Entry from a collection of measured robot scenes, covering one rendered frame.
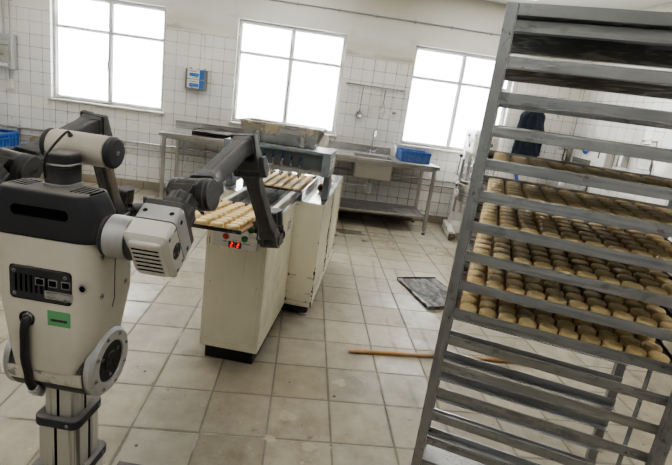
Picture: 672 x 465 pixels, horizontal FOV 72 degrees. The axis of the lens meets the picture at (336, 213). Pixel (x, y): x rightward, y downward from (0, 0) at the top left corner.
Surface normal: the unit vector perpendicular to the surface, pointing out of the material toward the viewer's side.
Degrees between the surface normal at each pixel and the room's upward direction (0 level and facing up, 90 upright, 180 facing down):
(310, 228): 90
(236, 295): 90
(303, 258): 90
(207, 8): 90
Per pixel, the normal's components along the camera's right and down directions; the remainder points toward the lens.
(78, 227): -0.09, 0.23
